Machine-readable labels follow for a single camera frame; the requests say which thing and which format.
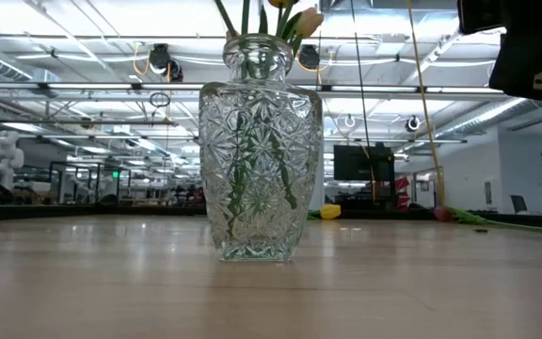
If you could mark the clear cut-glass vase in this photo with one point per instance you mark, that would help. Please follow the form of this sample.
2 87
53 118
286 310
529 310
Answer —
261 188

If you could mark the black office chair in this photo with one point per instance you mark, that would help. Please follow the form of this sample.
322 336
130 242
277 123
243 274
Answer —
518 202

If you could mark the black monitor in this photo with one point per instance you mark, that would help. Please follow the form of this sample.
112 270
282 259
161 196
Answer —
355 162

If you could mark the red background object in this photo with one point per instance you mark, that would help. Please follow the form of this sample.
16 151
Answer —
403 183

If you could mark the dark red artificial tulip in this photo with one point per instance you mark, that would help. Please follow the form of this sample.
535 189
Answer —
442 214
264 21

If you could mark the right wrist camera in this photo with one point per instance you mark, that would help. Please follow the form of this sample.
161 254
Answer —
480 14

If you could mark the cream artificial tulip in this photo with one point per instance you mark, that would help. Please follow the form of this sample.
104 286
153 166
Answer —
309 22

